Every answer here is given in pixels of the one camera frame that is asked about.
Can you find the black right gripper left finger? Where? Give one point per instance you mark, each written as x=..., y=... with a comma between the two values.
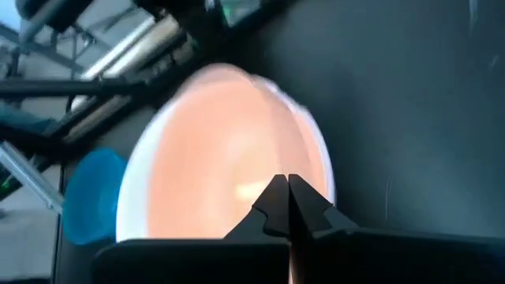
x=260, y=260

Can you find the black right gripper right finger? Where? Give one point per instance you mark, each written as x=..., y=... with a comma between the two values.
x=355, y=260

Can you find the white bowl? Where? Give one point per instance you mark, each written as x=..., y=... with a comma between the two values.
x=221, y=158

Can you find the blue object in bowl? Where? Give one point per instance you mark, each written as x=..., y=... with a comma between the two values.
x=92, y=197

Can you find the silver aluminium frame beam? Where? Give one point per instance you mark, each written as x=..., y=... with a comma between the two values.
x=29, y=177
x=134, y=51

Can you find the black metal frame bar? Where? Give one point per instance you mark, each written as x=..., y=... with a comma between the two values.
x=59, y=87

